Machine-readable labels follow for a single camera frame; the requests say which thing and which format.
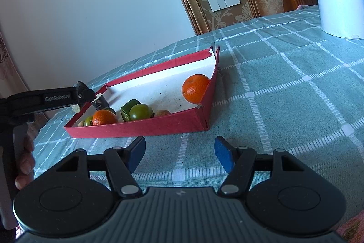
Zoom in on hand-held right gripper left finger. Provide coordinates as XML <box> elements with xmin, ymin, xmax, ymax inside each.
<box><xmin>54</xmin><ymin>136</ymin><xmax>146</xmax><ymax>198</ymax></box>

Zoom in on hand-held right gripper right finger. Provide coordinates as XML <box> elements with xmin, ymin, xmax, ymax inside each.
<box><xmin>215</xmin><ymin>136</ymin><xmax>310</xmax><ymax>198</ymax></box>

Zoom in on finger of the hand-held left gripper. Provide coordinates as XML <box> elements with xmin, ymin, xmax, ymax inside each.
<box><xmin>8</xmin><ymin>81</ymin><xmax>96</xmax><ymax>115</ymax></box>

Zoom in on red cardboard box tray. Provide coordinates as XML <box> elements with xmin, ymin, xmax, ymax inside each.
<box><xmin>64</xmin><ymin>46</ymin><xmax>220</xmax><ymax>139</ymax></box>

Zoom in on large green tomato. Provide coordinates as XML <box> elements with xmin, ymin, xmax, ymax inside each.
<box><xmin>130</xmin><ymin>103</ymin><xmax>155</xmax><ymax>121</ymax></box>

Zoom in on orange mandarin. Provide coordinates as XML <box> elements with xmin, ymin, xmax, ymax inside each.
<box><xmin>182</xmin><ymin>74</ymin><xmax>210</xmax><ymax>105</ymax></box>
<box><xmin>92</xmin><ymin>109</ymin><xmax>118</xmax><ymax>126</ymax></box>

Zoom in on small dark cup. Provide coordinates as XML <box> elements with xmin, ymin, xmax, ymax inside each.
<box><xmin>91</xmin><ymin>93</ymin><xmax>110</xmax><ymax>111</ymax></box>

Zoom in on person's left hand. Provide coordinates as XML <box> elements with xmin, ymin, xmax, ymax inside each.
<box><xmin>15</xmin><ymin>135</ymin><xmax>36</xmax><ymax>189</ymax></box>

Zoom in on patterned curtain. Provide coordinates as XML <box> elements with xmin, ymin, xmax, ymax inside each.
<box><xmin>0</xmin><ymin>29</ymin><xmax>29</xmax><ymax>98</ymax></box>

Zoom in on pink towel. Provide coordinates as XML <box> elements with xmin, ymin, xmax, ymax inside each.
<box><xmin>337</xmin><ymin>209</ymin><xmax>364</xmax><ymax>243</ymax></box>

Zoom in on white wall light switch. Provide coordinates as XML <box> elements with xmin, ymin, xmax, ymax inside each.
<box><xmin>207</xmin><ymin>0</ymin><xmax>241</xmax><ymax>12</ymax></box>

